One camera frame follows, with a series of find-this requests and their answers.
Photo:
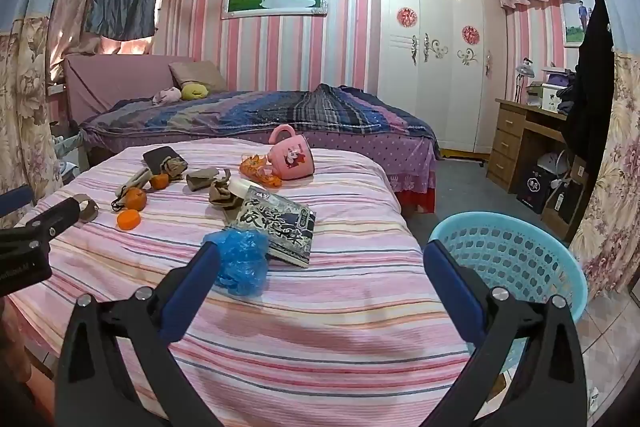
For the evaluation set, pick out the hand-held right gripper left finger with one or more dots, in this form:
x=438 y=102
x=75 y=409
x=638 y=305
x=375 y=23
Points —
x=192 y=292

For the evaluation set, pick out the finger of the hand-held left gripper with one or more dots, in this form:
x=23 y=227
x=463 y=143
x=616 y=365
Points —
x=15 y=201
x=50 y=222

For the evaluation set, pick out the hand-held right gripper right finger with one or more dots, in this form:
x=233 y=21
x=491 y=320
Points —
x=450 y=292

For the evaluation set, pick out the cardboard tape roll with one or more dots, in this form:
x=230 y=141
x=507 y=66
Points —
x=91 y=209

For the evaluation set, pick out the blue plastic bag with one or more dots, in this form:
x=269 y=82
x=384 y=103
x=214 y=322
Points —
x=240 y=257

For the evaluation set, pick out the light blue plastic basket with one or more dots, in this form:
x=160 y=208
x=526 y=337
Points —
x=510 y=252

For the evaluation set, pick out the brown stocking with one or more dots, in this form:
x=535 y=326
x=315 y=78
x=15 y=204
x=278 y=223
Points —
x=222 y=197
x=175 y=168

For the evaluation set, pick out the small orange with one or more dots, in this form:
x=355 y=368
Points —
x=136 y=199
x=128 y=220
x=160 y=182

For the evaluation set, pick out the floral curtain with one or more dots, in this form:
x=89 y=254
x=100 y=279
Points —
x=612 y=187
x=25 y=97

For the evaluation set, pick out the small brown pouch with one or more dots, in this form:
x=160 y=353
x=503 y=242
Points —
x=200 y=179

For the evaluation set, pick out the black bag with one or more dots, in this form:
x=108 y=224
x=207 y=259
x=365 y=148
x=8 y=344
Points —
x=535 y=189

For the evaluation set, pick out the orange small toy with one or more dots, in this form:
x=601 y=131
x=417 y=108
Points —
x=255 y=169

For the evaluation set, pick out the cardboard box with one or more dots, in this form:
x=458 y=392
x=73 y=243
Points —
x=565 y=207

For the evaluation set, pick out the pink headboard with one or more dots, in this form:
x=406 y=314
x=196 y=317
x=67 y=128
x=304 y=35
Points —
x=110 y=82

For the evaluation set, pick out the wooden desk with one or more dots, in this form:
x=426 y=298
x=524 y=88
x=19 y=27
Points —
x=515 y=142

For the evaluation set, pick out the white fan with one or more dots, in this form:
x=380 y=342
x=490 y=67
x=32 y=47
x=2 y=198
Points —
x=550 y=162

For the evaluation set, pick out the pink cartoon mug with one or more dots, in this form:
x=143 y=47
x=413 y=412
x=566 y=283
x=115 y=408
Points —
x=295 y=159

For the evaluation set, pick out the pink plush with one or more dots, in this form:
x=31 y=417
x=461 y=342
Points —
x=167 y=96

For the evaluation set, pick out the purple bed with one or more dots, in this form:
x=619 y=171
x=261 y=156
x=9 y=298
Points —
x=350 y=147

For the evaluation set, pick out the plaid striped quilt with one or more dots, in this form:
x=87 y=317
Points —
x=250 y=109

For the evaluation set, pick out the yellow green plush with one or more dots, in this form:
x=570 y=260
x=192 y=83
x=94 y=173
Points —
x=194 y=92

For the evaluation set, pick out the brown pillow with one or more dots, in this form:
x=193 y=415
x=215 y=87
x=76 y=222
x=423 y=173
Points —
x=200 y=74

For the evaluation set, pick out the white box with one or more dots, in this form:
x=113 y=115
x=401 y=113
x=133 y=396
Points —
x=550 y=98

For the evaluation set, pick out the white wardrobe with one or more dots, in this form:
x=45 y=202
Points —
x=435 y=72

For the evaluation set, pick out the desk lamp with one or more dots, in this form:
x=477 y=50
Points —
x=525 y=74

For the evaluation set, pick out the purple box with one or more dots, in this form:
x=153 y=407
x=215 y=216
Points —
x=562 y=79

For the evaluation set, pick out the black hanging coat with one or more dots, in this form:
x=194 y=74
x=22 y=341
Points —
x=595 y=97

